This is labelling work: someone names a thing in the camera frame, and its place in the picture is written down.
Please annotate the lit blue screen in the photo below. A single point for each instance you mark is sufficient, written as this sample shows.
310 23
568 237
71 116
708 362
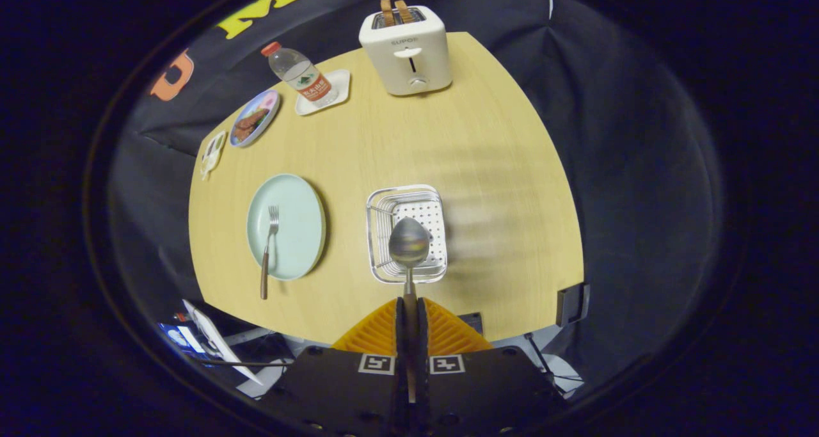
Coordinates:
182 341

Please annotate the white board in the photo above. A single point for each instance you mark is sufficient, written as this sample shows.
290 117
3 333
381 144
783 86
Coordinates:
217 344

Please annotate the white toaster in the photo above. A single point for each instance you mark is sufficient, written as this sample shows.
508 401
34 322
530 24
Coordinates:
409 53

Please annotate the small white divided dish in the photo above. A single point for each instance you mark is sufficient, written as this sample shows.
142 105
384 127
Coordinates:
212 154

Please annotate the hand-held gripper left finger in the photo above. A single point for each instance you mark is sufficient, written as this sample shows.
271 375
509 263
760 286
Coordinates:
349 392

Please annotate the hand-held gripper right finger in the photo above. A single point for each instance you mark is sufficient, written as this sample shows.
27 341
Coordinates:
486 392

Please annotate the light green plate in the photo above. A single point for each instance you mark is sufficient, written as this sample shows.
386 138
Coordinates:
297 226

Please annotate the brown toast slice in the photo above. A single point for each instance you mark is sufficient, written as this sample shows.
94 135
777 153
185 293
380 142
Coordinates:
404 11
386 11

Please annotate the clear water bottle red cap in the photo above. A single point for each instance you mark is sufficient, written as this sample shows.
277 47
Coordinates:
301 75

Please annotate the white square coaster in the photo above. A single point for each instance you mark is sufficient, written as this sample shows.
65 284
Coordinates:
339 85

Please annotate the printed round plate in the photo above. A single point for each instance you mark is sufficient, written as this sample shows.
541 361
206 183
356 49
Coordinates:
253 119

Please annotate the black backdrop cloth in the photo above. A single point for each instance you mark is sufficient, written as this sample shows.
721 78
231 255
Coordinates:
608 136

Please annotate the black table clamp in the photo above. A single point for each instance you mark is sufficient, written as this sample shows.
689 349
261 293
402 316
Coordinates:
569 304

